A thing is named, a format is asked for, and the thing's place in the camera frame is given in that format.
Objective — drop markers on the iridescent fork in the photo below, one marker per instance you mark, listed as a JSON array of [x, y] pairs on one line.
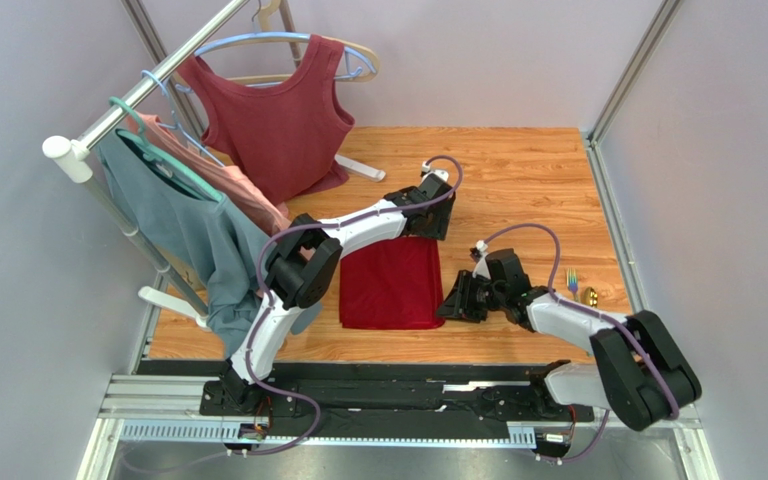
[[572, 283]]

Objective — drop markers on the light blue clothes hanger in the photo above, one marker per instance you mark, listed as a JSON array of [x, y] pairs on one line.
[[362, 64]]

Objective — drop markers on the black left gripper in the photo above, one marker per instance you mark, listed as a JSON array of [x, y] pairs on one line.
[[439, 229]]

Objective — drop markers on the wooden clothes hanger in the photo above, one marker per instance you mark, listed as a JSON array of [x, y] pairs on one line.
[[320, 57]]

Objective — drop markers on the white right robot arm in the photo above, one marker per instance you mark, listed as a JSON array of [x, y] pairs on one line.
[[638, 372]]

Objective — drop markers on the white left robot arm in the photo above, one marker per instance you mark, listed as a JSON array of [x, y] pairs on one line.
[[296, 266]]

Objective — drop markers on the teal clothes hanger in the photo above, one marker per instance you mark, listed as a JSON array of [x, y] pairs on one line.
[[179, 175]]

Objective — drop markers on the grey-blue hanging shirt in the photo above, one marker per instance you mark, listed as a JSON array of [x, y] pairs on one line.
[[216, 239]]

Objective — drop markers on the pink hanging shirt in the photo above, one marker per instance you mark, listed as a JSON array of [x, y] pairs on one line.
[[229, 179]]

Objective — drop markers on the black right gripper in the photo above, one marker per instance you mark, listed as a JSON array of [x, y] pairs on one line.
[[463, 296]]

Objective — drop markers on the blue wire clothes hanger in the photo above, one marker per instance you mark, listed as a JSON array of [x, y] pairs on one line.
[[176, 123]]

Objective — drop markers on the red cloth napkin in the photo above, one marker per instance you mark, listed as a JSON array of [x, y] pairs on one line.
[[392, 285]]

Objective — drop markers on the maroon tank top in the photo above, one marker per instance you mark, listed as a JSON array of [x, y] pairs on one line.
[[284, 138]]

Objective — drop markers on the gold spoon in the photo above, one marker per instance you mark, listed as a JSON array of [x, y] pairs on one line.
[[590, 297]]

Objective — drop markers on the white clothes rack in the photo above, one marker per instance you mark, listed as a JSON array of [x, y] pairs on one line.
[[70, 154]]

